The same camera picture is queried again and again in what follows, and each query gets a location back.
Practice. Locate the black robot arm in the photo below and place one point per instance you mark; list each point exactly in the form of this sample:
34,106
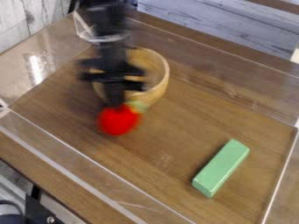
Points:
107,14

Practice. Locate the clear acrylic tray wall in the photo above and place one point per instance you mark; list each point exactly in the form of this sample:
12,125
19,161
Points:
227,94

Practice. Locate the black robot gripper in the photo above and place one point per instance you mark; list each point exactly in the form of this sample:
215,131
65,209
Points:
110,68

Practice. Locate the clear acrylic corner bracket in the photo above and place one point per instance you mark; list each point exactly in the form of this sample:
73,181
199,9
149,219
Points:
86,33

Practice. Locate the red plush strawberry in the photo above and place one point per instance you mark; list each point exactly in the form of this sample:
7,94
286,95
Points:
117,121

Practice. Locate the wooden bowl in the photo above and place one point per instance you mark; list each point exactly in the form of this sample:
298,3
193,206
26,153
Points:
153,62

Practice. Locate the black metal clamp base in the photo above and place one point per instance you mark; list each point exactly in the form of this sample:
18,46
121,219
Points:
36,213

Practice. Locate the green rectangular block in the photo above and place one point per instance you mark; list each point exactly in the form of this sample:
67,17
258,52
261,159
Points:
218,170

